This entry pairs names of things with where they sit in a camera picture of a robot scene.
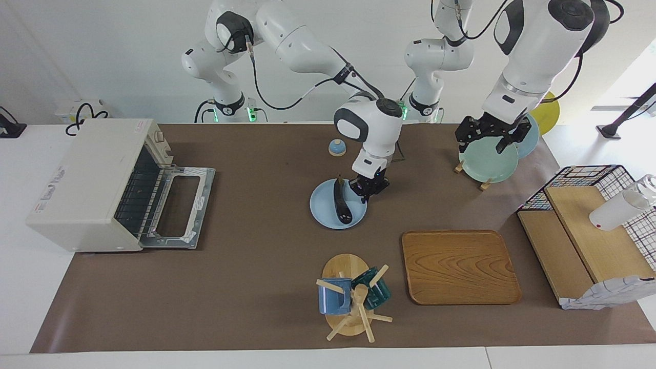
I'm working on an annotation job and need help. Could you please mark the dark purple eggplant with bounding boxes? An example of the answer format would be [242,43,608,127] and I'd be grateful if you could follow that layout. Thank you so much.
[333,175,355,225]

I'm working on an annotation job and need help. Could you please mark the glass oven door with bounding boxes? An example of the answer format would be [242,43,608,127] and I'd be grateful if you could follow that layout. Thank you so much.
[139,165,216,251]

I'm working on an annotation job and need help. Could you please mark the beige toaster oven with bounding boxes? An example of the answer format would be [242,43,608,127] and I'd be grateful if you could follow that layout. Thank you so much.
[27,119,216,253]

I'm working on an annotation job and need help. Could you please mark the pale green plate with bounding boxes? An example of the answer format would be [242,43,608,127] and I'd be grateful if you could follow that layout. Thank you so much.
[458,136,520,184]

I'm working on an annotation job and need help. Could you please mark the large light blue plate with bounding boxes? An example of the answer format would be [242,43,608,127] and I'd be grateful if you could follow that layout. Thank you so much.
[511,114,541,160]

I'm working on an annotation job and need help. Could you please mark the wooden plate rack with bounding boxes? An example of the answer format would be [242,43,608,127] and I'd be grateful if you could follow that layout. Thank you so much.
[454,158,494,192]

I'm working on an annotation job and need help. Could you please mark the yellow plate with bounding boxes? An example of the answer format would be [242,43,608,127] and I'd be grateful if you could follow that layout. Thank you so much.
[528,91,561,137]

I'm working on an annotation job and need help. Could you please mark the wooden mug tree stand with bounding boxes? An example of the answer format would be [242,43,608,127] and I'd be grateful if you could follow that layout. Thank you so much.
[316,254,394,343]

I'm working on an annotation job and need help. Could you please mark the dark green mug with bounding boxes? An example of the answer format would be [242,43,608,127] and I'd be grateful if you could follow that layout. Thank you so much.
[352,266,393,310]

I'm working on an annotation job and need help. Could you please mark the wooden serving tray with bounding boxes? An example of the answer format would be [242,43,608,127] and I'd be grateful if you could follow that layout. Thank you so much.
[401,230,523,306]

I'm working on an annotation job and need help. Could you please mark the blue mug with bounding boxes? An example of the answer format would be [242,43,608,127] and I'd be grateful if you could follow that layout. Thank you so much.
[318,277,354,316]

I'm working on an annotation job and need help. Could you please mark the black stand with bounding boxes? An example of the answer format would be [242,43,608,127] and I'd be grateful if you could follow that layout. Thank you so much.
[596,82,656,140]

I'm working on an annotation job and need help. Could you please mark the white cup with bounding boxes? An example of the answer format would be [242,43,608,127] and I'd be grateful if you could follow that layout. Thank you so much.
[589,174,656,232]

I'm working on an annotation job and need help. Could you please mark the brown table mat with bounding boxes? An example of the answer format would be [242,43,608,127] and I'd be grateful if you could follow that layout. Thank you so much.
[30,123,656,354]

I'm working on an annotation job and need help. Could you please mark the wooden shelf unit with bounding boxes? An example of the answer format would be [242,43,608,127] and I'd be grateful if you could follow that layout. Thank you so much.
[517,186,656,308]

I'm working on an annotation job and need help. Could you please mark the white patterned cloth liner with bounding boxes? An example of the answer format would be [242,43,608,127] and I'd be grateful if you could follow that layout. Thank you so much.
[560,275,656,311]

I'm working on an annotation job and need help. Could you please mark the black wire basket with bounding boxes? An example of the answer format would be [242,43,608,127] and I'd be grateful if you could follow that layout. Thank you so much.
[517,165,656,272]

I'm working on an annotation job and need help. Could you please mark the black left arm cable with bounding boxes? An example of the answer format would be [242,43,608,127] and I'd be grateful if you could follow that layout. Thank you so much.
[430,0,624,103]

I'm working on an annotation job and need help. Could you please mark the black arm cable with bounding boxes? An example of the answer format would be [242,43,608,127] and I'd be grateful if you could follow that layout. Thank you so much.
[430,0,624,103]
[245,41,386,111]

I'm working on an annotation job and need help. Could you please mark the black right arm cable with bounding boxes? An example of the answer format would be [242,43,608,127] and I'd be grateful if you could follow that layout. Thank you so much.
[245,41,386,111]

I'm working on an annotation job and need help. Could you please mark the black clamp mount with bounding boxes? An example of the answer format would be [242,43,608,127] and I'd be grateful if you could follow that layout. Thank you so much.
[0,106,28,139]

